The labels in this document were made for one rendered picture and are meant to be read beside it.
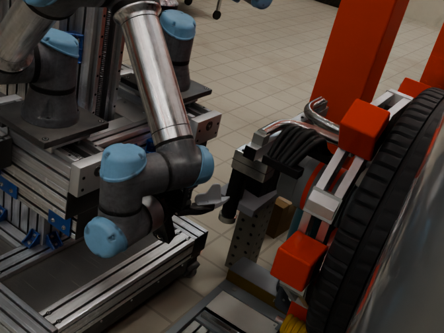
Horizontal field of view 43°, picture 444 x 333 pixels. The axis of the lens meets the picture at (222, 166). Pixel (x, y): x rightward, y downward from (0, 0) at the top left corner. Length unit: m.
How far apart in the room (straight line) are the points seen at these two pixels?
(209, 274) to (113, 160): 1.51
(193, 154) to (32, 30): 0.43
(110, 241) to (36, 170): 0.64
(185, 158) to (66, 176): 0.54
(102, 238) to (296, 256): 0.37
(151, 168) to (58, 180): 0.58
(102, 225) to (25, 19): 0.46
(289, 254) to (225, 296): 1.11
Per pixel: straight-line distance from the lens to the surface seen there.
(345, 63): 1.80
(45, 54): 1.45
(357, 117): 1.12
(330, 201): 1.14
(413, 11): 9.19
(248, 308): 2.18
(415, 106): 1.21
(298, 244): 1.14
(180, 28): 1.81
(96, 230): 0.99
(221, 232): 2.65
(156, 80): 1.05
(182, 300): 2.25
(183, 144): 1.03
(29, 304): 1.87
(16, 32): 1.26
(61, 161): 1.50
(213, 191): 1.19
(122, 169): 0.94
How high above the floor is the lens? 1.52
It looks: 28 degrees down
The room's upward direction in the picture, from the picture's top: 14 degrees clockwise
